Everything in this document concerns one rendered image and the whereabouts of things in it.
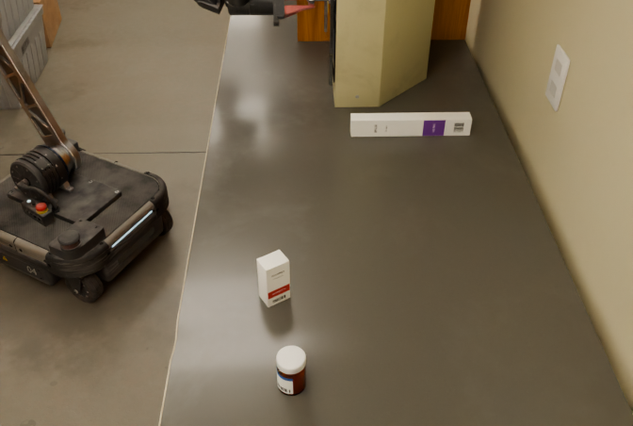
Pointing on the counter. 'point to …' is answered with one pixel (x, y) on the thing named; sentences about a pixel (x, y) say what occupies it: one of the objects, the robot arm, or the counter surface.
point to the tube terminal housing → (382, 24)
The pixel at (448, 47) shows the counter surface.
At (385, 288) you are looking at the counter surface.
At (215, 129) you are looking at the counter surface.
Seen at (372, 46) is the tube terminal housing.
